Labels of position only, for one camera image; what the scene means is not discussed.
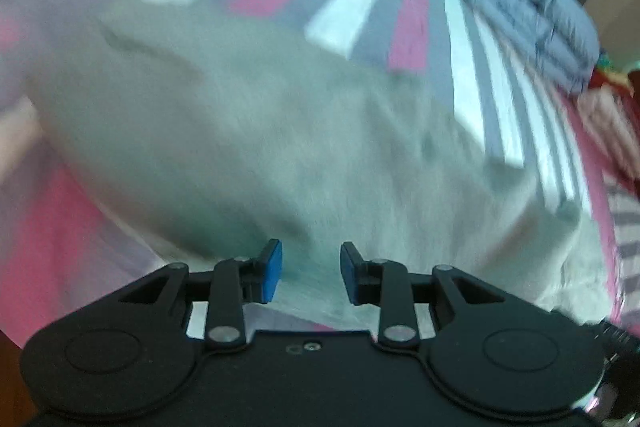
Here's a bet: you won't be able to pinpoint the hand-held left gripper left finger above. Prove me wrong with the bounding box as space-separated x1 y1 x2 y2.
118 239 284 353

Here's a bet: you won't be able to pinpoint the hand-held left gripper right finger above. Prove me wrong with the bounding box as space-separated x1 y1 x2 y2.
339 240 507 353

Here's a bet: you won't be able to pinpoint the grey-beige pants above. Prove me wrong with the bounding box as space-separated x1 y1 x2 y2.
27 0 608 333

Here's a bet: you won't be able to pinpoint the pink grey white striped bedsheet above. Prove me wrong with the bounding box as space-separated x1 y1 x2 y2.
0 0 626 348

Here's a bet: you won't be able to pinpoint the grey white striped pillow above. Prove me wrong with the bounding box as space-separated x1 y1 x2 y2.
602 172 640 323

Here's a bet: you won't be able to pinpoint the folded pink blanket stack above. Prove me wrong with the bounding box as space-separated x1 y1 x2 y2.
575 74 640 188

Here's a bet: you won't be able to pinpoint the folded blue duvet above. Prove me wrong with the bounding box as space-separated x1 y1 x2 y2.
457 0 601 96

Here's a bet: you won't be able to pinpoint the colourful patterned cloth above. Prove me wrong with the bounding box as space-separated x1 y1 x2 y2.
594 51 637 85

